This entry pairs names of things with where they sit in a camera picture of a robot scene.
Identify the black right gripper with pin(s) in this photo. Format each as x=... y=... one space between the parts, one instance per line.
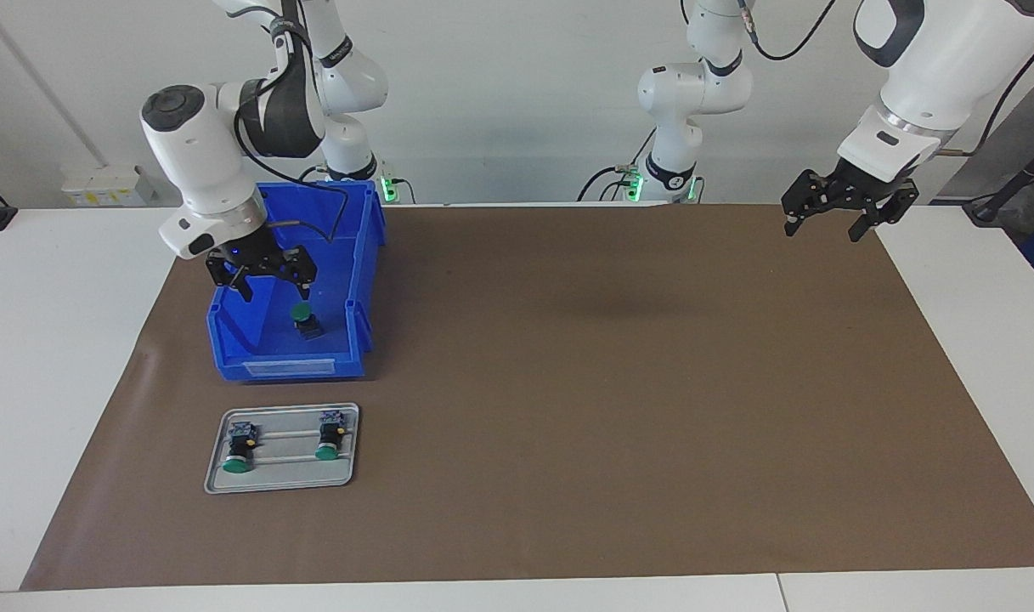
x=251 y=251

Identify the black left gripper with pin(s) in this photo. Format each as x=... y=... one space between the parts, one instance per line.
x=865 y=191

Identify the green push button switch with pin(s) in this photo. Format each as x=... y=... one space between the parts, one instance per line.
x=240 y=442
x=330 y=433
x=301 y=313

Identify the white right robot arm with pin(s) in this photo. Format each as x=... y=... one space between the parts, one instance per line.
x=194 y=144

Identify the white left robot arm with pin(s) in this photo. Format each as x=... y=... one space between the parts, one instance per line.
x=933 y=68

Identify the blue plastic storage bin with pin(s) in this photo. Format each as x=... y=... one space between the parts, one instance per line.
x=334 y=289

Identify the black tripod stand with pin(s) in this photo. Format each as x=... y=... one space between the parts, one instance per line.
x=992 y=204

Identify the grey metal tray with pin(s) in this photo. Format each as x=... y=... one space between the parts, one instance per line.
x=279 y=480

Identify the brown table mat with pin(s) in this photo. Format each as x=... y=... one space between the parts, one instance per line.
x=567 y=425

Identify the white wall socket box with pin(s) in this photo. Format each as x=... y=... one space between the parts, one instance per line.
x=100 y=187

